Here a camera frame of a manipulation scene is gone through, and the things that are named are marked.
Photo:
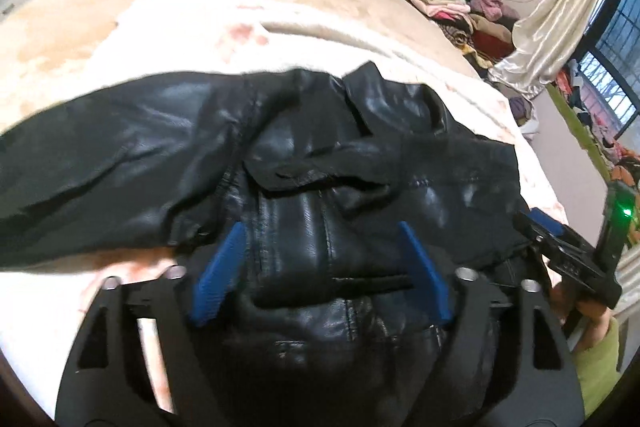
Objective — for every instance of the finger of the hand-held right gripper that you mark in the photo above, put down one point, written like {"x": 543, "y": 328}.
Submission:
{"x": 542, "y": 222}

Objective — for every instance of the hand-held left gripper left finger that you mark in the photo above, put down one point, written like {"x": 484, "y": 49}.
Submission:
{"x": 220, "y": 277}

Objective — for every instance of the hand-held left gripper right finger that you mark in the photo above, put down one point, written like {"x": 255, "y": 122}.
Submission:
{"x": 425, "y": 277}

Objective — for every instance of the black leather jacket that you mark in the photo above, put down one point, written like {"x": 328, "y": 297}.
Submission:
{"x": 300, "y": 157}

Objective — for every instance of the person's right forearm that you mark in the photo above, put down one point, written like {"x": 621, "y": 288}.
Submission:
{"x": 597, "y": 367}

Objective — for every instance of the heap of colourful clothes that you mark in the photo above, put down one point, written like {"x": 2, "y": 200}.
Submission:
{"x": 600, "y": 132}

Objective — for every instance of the purple clothes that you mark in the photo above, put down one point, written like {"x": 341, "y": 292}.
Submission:
{"x": 521, "y": 109}

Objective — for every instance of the pile of folded clothes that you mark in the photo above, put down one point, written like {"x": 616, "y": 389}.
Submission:
{"x": 450, "y": 7}

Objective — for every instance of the person's right hand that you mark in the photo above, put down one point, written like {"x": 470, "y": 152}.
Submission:
{"x": 590, "y": 314}

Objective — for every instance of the barred window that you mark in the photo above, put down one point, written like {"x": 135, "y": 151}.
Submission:
{"x": 617, "y": 37}

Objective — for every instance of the cream satin curtain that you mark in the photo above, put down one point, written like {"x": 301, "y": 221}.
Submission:
{"x": 565, "y": 7}

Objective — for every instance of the tan bed blanket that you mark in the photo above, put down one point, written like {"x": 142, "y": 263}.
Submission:
{"x": 75, "y": 22}

